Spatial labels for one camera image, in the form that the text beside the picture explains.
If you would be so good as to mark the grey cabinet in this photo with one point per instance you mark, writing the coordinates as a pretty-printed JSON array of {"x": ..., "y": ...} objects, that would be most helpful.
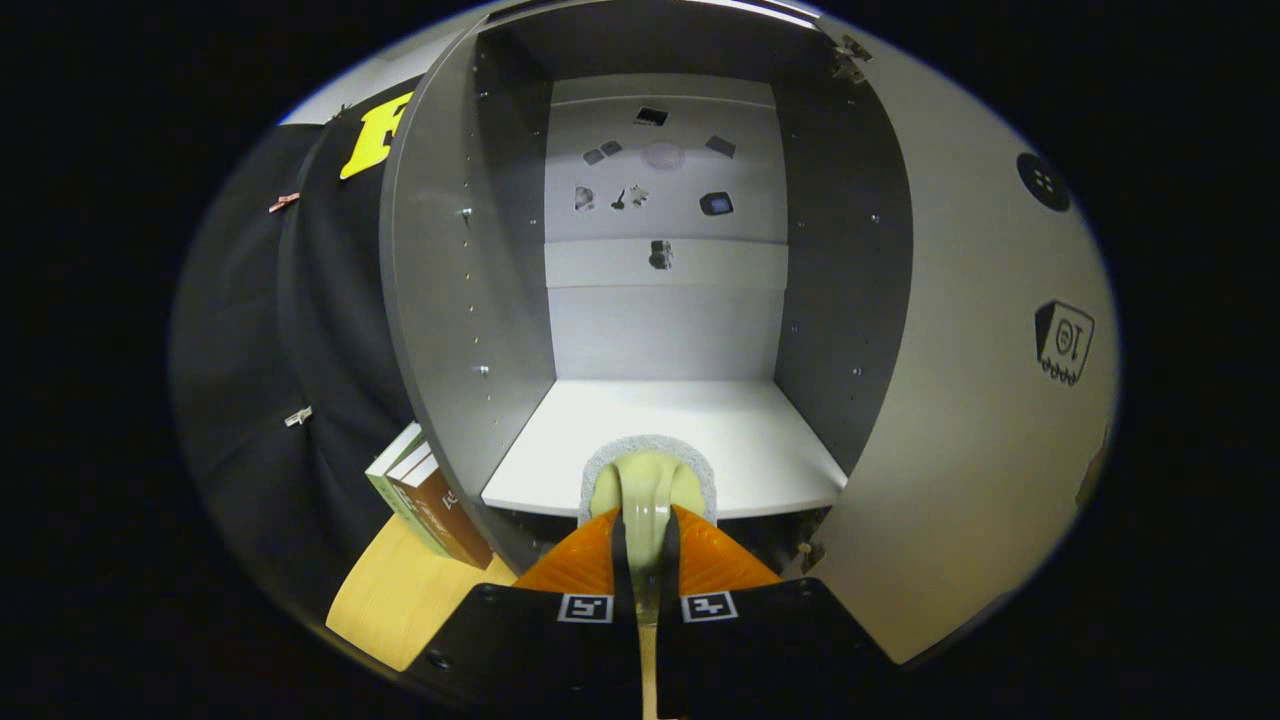
[{"x": 440, "y": 250}]

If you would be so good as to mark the brown book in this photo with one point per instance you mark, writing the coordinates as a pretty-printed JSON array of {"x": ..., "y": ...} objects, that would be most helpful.
[{"x": 445, "y": 515}]

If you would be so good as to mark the black backdrop cloth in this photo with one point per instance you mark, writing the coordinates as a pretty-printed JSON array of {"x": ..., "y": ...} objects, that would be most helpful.
[{"x": 250, "y": 350}]

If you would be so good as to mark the white clip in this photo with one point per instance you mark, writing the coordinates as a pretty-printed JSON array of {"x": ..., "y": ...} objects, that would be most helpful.
[{"x": 298, "y": 416}]

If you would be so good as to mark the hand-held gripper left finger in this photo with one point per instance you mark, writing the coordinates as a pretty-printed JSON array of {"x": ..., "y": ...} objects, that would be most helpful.
[{"x": 540, "y": 650}]

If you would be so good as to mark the red clip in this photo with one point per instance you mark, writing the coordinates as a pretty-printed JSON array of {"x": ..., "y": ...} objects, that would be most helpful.
[{"x": 284, "y": 203}]

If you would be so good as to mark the white cabinet shelf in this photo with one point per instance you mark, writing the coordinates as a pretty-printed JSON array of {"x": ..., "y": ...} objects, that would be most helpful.
[{"x": 700, "y": 430}]

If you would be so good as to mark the pale green dish brush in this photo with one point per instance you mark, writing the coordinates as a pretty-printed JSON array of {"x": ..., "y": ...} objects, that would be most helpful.
[{"x": 645, "y": 490}]

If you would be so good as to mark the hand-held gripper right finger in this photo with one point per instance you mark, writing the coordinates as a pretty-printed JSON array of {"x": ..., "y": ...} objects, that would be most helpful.
[{"x": 760, "y": 650}]

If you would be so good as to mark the beige cabinet door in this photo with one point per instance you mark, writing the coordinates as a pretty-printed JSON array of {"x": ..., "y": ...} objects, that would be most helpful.
[{"x": 960, "y": 450}]

